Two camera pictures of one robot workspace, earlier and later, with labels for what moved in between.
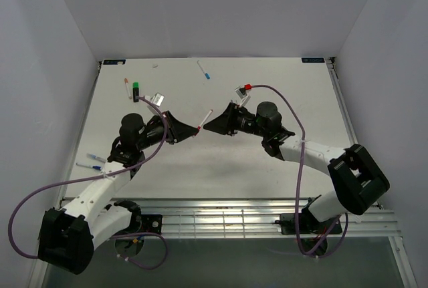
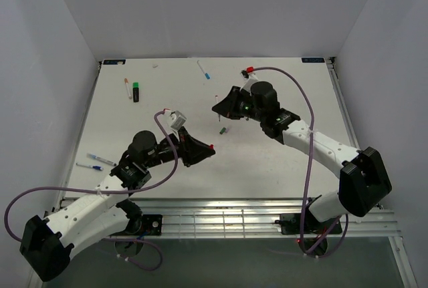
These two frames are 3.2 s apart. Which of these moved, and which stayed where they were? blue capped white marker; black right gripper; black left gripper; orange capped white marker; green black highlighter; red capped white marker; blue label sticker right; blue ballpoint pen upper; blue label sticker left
Moved: black right gripper; red capped white marker; black left gripper
Stayed: blue label sticker left; blue ballpoint pen upper; orange capped white marker; blue capped white marker; green black highlighter; blue label sticker right
